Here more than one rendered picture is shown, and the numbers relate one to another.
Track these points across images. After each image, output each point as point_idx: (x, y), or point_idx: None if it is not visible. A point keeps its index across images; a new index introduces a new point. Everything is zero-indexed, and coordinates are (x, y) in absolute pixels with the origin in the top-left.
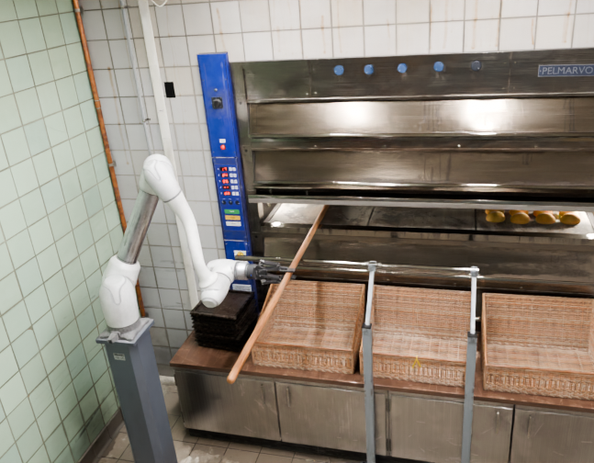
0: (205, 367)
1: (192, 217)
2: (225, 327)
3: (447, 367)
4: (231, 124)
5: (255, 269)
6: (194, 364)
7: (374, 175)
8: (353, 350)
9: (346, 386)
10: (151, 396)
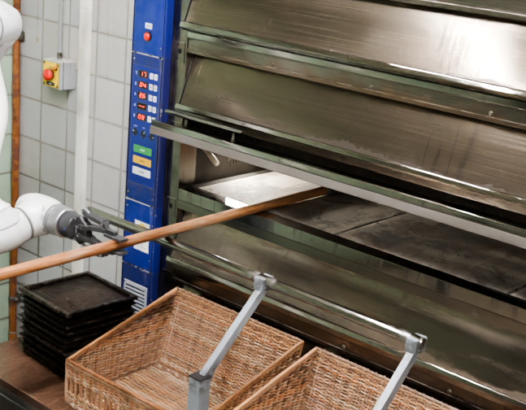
0: (0, 380)
1: (1, 103)
2: (54, 328)
3: None
4: (164, 0)
5: (75, 223)
6: None
7: (347, 135)
8: None
9: None
10: None
